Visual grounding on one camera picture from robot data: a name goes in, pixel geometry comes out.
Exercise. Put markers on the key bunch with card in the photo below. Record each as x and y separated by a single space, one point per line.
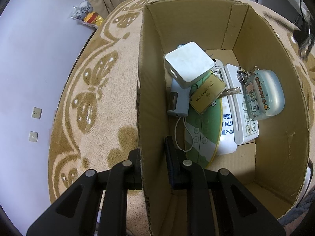
209 91

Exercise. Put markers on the upper wall socket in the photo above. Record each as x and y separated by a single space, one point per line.
36 113

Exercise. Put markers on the yellow oval board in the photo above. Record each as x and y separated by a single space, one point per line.
202 135

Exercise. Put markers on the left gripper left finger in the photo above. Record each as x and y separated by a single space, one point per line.
95 204

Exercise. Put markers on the brown cardboard box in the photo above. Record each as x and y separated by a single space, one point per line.
244 34

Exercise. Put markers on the blue cartoon earphone case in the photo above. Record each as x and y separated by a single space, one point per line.
263 93

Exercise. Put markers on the light blue gadget with strap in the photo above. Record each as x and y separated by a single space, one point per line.
179 94

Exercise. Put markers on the wall socket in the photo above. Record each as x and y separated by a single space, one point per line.
36 113
33 136

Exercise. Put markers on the white square box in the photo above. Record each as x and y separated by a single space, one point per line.
201 61

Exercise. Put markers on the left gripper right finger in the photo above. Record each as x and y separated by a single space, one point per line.
216 201

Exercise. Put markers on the lower wall socket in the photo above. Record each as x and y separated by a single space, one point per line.
33 136

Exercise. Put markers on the beige patterned round rug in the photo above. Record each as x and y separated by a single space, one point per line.
96 124

